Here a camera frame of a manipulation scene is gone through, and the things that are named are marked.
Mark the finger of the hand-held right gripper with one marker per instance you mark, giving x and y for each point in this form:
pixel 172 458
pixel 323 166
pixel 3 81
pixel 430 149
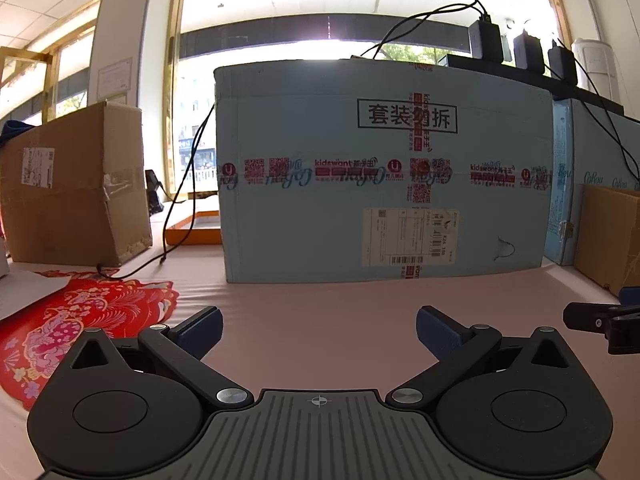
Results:
pixel 631 295
pixel 622 332

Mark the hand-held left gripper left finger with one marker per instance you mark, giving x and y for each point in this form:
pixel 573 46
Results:
pixel 202 332

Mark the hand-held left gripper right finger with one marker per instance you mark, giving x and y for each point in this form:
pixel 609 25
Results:
pixel 436 332

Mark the open brown cardboard box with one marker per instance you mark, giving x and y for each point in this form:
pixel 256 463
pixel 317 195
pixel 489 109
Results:
pixel 605 235

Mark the orange tray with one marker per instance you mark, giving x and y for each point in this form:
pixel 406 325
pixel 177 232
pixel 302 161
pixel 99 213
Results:
pixel 192 237

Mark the pink table cloth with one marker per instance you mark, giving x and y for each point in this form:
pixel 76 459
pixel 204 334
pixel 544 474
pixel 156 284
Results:
pixel 320 320

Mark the red paper cutting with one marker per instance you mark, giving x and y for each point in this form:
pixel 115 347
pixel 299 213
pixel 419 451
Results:
pixel 75 320

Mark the small black device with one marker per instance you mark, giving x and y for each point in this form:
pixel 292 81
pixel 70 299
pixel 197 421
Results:
pixel 154 192

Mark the light blue box with script print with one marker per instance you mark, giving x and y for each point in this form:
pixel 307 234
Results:
pixel 590 150

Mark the taped brown cardboard box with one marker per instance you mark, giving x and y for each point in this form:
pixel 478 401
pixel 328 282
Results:
pixel 75 210

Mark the white paper sheet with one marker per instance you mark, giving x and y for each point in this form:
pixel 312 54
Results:
pixel 25 290

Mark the white standing air conditioner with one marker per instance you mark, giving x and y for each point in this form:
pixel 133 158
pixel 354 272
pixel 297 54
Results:
pixel 597 67

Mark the large light blue cardboard box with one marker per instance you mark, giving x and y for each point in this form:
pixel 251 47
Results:
pixel 310 125

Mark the blue cloth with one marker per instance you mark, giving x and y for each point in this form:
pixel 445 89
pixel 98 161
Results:
pixel 15 132

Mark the white wall notice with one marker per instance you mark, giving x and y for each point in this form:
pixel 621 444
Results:
pixel 115 77

